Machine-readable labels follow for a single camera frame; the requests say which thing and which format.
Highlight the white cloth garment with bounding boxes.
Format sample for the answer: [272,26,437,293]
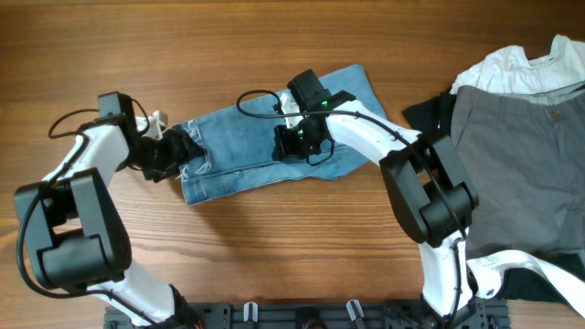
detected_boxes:
[450,35,584,94]

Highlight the black garment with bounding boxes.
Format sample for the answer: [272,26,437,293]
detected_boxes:
[402,91,457,134]

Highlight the grey garment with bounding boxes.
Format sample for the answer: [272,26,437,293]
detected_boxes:
[451,86,584,258]

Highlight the light blue denim jeans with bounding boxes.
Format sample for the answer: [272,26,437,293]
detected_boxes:
[175,63,389,206]

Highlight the black right camera cable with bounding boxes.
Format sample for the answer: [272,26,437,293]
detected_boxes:
[235,89,468,325]

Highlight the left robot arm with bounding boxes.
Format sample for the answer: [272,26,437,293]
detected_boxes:
[15,91,205,328]

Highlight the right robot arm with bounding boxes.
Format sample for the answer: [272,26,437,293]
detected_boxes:
[273,69,478,328]

